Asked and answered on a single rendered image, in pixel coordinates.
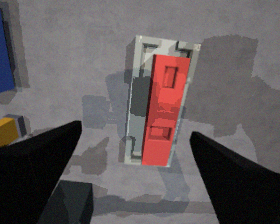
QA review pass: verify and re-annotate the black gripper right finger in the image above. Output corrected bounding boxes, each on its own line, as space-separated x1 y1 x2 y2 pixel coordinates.
189 131 280 224

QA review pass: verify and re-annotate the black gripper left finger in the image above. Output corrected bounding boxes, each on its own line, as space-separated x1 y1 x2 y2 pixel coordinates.
0 120 82 224

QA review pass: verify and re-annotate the red rectangular block with two square slots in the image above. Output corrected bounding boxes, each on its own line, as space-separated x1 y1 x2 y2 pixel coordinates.
141 54 191 166

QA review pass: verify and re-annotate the yellow cube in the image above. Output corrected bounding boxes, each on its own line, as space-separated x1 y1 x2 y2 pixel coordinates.
0 118 19 148

